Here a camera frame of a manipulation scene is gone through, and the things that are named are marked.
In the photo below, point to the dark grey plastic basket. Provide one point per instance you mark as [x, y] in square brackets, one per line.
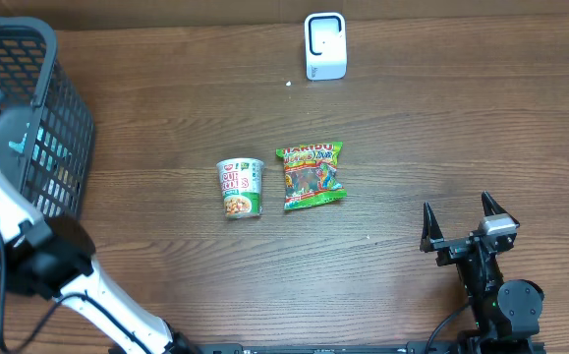
[38, 93]

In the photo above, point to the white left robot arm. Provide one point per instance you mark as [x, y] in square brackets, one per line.
[54, 258]

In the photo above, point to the mint green wipes packet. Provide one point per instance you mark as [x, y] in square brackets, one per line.
[49, 153]

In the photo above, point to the colourful gummy candy bag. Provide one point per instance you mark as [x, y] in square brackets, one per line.
[310, 175]

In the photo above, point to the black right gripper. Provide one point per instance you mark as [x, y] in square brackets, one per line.
[451, 247]

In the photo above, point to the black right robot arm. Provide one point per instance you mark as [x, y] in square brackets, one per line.
[506, 313]

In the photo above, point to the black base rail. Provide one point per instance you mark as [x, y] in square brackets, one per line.
[412, 347]

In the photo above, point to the white barcode scanner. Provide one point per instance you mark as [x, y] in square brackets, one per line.
[325, 46]

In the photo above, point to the instant noodle cup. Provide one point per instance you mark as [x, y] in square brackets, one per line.
[240, 182]

